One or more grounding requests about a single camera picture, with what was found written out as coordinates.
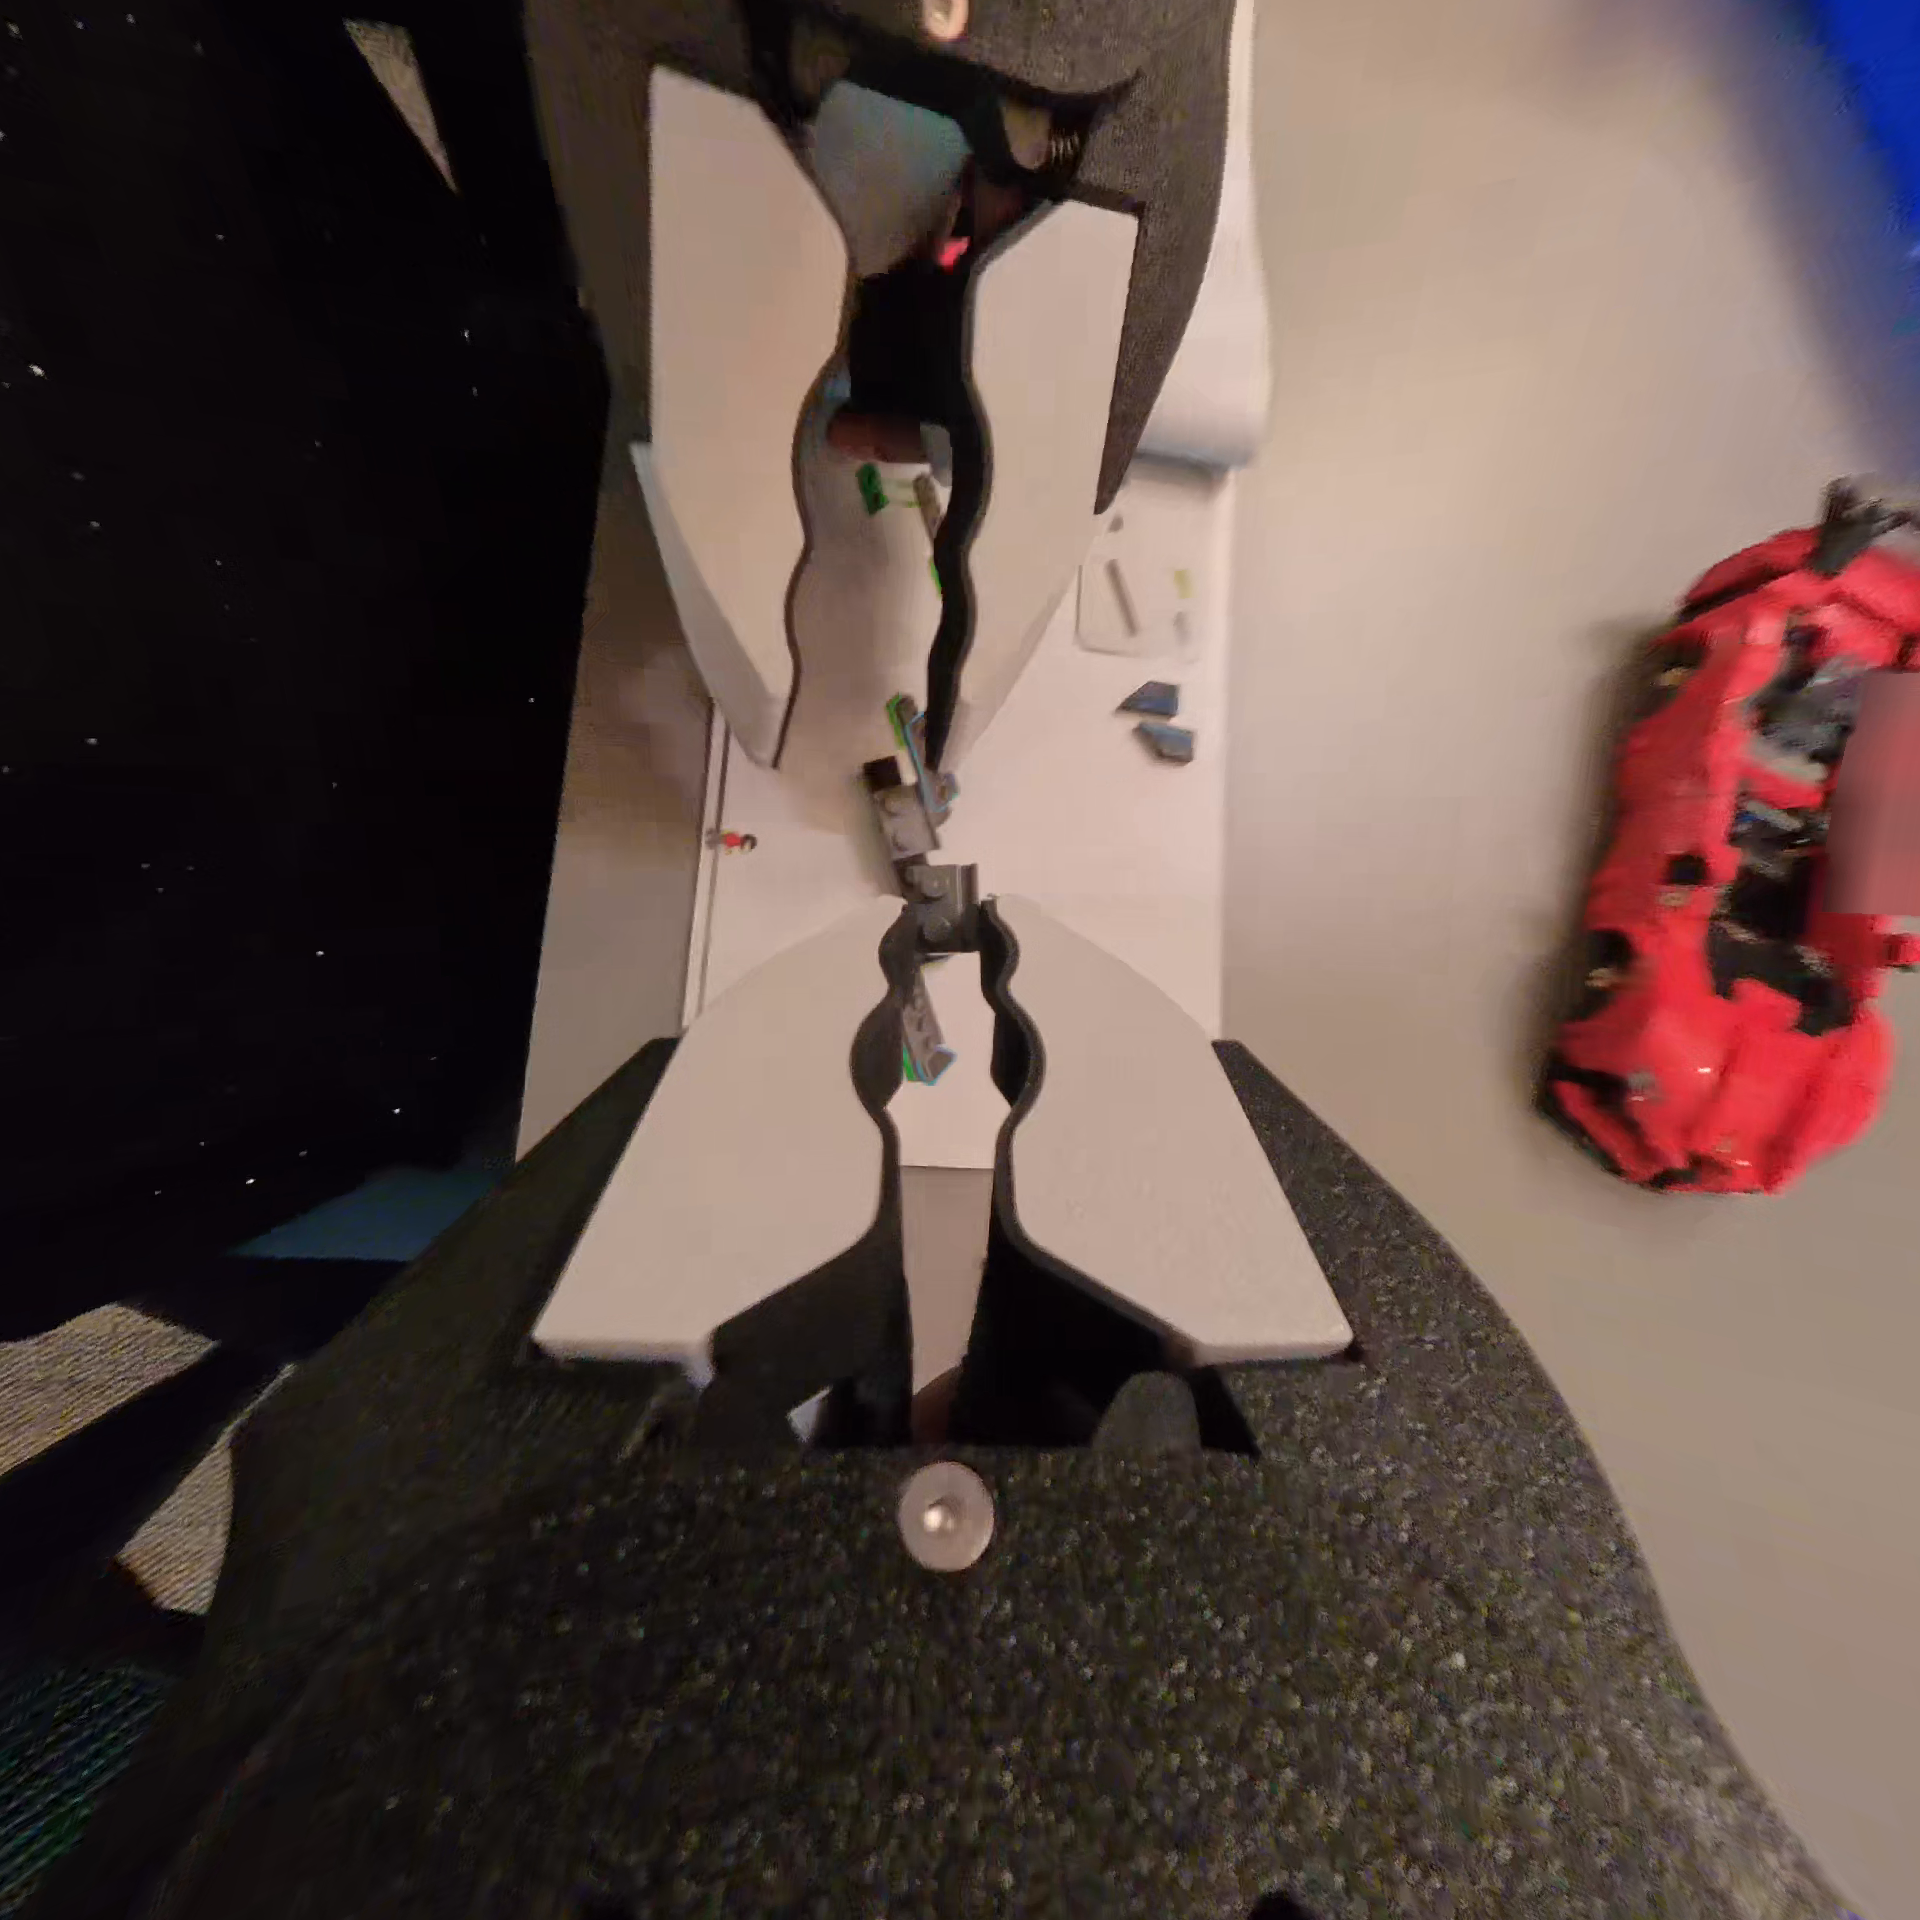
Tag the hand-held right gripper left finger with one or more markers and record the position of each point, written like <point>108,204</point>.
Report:
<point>718,1170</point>

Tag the blue plastic bin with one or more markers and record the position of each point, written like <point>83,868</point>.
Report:
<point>1873,91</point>

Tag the white lego instruction booklet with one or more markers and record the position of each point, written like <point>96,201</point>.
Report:
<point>1080,899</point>

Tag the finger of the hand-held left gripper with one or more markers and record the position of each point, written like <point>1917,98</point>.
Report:
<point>718,374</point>
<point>1052,420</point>

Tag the red lego car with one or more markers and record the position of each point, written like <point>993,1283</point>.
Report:
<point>1695,975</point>

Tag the black long lego plate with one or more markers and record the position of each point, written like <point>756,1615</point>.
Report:
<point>881,778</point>

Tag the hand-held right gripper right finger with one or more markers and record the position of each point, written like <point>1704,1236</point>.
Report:
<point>1171,1170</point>

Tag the black lego wedge plate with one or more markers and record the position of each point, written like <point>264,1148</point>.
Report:
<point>1171,743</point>
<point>1154,702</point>

